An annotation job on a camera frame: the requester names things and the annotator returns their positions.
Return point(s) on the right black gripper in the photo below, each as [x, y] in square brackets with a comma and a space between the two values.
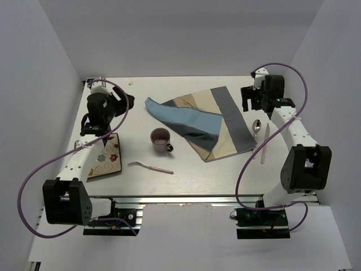
[248, 92]

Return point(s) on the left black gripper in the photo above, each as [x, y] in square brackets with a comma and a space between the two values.
[121, 104]

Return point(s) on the pink handled spoon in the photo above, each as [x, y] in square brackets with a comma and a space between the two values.
[256, 127]

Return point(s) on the pink handled knife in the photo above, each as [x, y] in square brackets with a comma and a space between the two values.
[267, 134]

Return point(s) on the striped cloth placemat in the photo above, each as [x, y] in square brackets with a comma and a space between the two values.
[209, 120]

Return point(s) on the purple ceramic mug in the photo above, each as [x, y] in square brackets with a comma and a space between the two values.
[160, 138]

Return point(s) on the square floral plate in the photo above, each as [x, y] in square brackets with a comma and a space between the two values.
[97, 159]

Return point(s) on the pink handled fork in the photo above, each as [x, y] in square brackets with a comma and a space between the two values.
[136, 163]

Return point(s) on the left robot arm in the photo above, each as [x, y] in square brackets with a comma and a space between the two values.
[66, 199]

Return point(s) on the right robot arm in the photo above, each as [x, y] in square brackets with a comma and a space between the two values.
[306, 167]

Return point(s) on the left blue table label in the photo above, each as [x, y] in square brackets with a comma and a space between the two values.
[92, 79]

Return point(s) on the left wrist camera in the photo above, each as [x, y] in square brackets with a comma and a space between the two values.
[99, 87]

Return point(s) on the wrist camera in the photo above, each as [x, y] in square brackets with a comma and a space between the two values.
[258, 77]
[99, 87]

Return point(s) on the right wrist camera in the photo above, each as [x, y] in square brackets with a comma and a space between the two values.
[258, 77]

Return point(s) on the aluminium table rail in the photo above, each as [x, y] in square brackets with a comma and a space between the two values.
[247, 200]

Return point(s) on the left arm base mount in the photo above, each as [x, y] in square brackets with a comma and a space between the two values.
[125, 219]

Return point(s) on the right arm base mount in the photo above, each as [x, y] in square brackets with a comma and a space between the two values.
[266, 224]

